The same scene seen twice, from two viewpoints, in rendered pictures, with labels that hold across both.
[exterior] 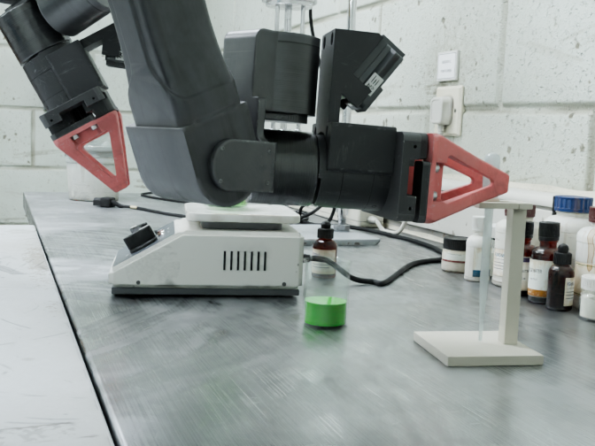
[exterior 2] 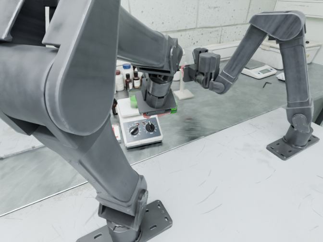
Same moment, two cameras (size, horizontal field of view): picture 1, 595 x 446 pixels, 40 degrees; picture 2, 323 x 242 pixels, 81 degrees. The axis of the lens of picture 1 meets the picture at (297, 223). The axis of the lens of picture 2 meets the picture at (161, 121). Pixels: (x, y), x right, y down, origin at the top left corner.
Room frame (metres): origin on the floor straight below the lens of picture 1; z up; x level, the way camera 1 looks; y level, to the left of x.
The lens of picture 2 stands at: (0.90, 0.68, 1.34)
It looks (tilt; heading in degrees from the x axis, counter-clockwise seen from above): 35 degrees down; 262
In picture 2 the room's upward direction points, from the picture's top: straight up
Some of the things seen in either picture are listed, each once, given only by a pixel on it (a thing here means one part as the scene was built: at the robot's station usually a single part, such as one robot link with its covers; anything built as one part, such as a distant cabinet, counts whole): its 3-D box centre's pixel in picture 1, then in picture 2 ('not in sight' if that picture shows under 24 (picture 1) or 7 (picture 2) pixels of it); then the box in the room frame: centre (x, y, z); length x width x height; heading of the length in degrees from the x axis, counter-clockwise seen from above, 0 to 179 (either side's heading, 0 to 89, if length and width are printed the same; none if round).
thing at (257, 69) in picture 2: not in sight; (250, 67); (0.15, -0.43, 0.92); 0.26 x 0.19 x 0.05; 114
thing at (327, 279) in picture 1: (326, 292); (173, 102); (0.74, -0.03, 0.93); 0.04 x 0.04 x 0.06
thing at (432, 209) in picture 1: (445, 179); not in sight; (0.65, -0.12, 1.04); 0.09 x 0.07 x 0.07; 101
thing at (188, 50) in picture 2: not in sight; (197, 61); (0.51, -0.44, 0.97); 0.18 x 0.13 x 0.15; 166
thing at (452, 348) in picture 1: (480, 275); (184, 82); (0.66, -0.15, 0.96); 0.08 x 0.08 x 0.13; 11
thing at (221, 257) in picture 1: (214, 250); (137, 118); (0.90, 0.09, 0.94); 0.22 x 0.13 x 0.08; 99
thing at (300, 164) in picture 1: (281, 159); (204, 78); (0.63, 0.01, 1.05); 0.07 x 0.06 x 0.07; 101
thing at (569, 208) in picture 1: (569, 246); (127, 75); (0.94, -0.31, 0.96); 0.06 x 0.06 x 0.11
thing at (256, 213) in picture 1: (239, 212); (135, 105); (0.91, 0.06, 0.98); 0.12 x 0.12 x 0.01; 9
